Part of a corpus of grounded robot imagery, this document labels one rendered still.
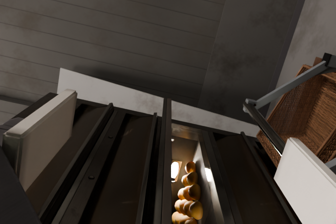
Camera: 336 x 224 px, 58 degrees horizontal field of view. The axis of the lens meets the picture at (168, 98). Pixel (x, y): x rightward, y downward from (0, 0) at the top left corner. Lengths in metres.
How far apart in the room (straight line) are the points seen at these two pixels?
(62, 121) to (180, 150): 1.70
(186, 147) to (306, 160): 1.68
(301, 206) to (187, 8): 3.63
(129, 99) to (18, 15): 1.68
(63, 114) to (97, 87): 3.50
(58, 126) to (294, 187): 0.13
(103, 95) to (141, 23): 0.98
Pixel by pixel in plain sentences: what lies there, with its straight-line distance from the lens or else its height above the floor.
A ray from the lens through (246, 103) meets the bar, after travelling 1.11.
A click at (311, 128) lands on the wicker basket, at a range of 1.89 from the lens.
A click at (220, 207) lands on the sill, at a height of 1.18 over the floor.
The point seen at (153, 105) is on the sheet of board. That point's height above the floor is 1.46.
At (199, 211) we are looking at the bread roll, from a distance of 1.40.
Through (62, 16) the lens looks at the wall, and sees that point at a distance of 3.97.
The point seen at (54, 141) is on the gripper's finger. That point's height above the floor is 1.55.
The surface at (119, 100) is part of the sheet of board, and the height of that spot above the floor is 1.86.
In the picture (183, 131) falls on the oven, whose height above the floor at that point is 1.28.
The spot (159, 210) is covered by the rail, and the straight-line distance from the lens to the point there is 0.81.
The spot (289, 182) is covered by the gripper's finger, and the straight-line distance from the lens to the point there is 0.19.
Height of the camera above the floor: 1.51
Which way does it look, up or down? 3 degrees down
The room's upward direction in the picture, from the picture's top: 77 degrees counter-clockwise
